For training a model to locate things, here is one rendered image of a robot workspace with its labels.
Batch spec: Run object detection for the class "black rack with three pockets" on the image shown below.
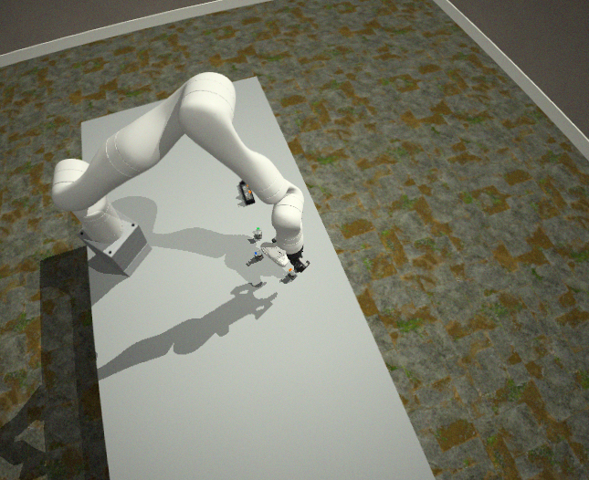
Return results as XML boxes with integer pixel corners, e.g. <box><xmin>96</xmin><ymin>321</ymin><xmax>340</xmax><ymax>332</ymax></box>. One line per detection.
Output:
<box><xmin>239</xmin><ymin>181</ymin><xmax>255</xmax><ymax>205</ymax></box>

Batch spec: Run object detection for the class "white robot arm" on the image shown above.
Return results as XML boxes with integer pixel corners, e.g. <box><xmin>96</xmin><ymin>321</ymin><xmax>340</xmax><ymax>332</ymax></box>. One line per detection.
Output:
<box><xmin>51</xmin><ymin>72</ymin><xmax>304</xmax><ymax>267</ymax></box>

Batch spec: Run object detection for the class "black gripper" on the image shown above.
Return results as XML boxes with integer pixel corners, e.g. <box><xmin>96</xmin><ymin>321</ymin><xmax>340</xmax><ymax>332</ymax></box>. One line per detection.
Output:
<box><xmin>272</xmin><ymin>236</ymin><xmax>310</xmax><ymax>273</ymax></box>

